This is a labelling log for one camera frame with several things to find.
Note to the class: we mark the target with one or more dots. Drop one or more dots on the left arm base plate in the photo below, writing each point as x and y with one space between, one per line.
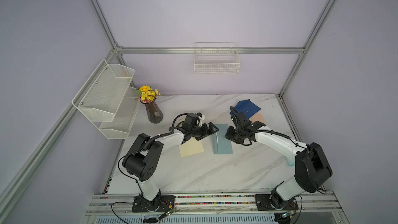
158 204

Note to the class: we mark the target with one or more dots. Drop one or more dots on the teal envelope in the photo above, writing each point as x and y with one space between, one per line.
221 145

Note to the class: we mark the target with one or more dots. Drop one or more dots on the white wire wall basket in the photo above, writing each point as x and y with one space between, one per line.
216 58

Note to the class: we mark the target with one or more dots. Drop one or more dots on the aluminium front rail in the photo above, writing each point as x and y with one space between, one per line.
216 208

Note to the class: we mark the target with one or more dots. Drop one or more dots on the yellow flower bouquet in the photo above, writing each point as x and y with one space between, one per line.
146 94

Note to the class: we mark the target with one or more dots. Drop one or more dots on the small light blue object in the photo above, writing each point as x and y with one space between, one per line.
289 162

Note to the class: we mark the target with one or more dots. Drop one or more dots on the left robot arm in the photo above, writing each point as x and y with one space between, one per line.
143 157

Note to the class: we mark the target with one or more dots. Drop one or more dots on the peach paper sheet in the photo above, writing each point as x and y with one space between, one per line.
257 117

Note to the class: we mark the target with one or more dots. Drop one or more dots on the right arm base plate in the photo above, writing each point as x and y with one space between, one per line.
269 202

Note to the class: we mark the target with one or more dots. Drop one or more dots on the dark glass vase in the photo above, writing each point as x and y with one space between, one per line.
154 113

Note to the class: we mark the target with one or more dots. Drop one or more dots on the white mesh two-tier shelf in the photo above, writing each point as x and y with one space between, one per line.
108 101

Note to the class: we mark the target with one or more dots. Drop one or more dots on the dark blue envelope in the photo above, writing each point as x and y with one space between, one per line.
247 107

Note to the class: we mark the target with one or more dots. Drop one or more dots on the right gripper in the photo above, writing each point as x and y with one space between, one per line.
229 135

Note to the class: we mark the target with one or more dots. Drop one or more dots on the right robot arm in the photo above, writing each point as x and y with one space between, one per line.
311 167

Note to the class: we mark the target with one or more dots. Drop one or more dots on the cream paper sheet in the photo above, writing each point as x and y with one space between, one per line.
191 147

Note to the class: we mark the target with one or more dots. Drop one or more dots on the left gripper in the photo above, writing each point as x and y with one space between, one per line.
209 132

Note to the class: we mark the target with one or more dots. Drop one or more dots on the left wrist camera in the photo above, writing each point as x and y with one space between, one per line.
201 119

